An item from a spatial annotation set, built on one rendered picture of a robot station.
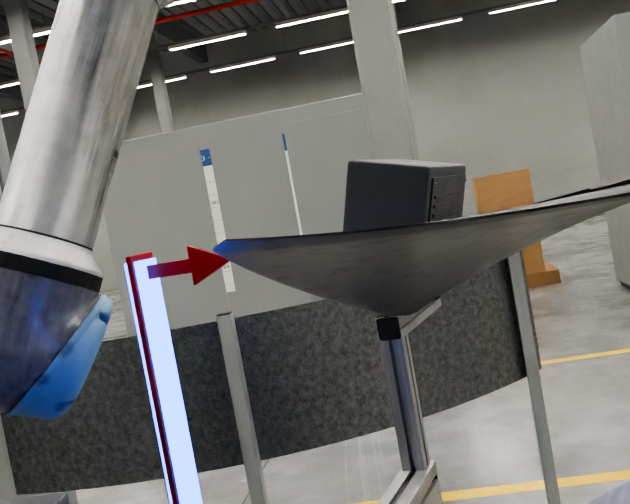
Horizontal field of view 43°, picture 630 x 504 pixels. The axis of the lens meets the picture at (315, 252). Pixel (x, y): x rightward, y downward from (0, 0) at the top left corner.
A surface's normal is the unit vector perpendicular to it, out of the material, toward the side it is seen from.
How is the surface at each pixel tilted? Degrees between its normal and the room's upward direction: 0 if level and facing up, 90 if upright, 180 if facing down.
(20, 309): 87
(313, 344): 90
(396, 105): 90
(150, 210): 90
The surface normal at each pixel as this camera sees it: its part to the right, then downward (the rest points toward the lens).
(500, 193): -0.11, 0.07
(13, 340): 0.33, -0.06
